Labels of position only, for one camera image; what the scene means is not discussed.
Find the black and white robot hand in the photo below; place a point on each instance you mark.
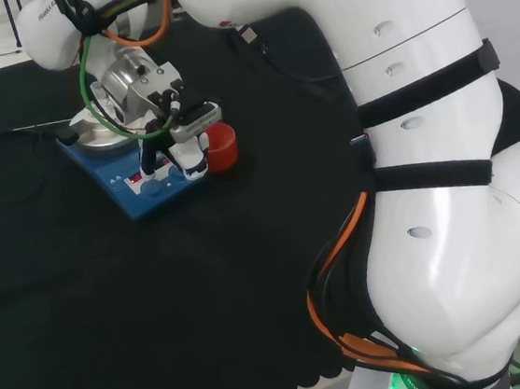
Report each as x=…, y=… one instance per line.
x=190, y=158

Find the heater with blue base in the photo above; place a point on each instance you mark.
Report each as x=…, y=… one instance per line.
x=139, y=203

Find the red plastic cup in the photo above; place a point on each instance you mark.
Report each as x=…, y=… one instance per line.
x=224, y=151

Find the clear round-bottom glass flask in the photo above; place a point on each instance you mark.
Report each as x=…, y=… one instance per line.
x=97, y=93

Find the thin metal probe rod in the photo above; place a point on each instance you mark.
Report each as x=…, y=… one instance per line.
x=40, y=125

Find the black bench cloth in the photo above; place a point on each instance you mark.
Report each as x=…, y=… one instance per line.
x=160, y=309

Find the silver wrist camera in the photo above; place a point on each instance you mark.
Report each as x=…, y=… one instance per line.
x=197, y=121

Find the silver metal wrist mount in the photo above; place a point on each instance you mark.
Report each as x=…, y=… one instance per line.
x=134, y=77

